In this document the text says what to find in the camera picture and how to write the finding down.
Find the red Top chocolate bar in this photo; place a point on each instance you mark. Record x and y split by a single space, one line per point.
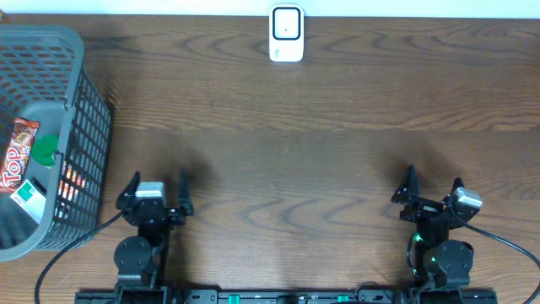
18 153

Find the white barcode scanner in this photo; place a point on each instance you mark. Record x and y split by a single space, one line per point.
286 38

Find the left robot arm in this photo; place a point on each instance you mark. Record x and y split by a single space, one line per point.
141 259

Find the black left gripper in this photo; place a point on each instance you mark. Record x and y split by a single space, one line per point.
175 218

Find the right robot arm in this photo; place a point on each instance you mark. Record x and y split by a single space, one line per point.
438 262

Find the grey plastic mesh basket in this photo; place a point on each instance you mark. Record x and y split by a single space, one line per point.
43 80

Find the small orange snack box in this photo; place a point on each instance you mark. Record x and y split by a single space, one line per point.
71 184

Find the white green medicine box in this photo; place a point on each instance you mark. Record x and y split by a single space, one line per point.
31 200

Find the green lid white jar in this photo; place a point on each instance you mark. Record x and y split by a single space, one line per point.
44 149

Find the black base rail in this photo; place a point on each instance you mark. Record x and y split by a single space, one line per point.
242 297

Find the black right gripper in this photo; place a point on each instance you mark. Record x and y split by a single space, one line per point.
423 207

